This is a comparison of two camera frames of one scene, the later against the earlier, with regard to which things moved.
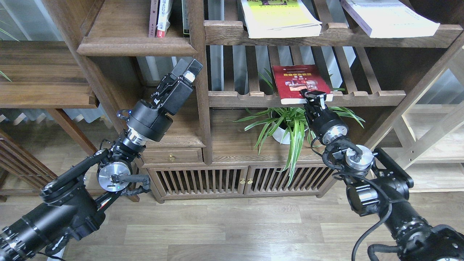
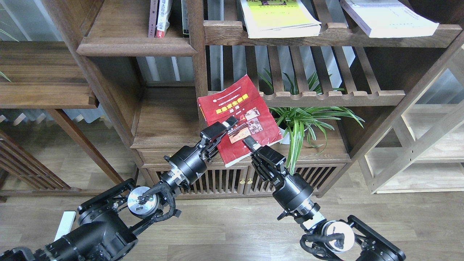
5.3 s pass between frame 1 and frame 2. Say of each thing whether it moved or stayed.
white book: stayed
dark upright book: stayed
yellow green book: stayed
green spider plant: stayed
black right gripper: moved
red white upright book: stayed
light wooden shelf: stayed
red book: moved
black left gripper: moved
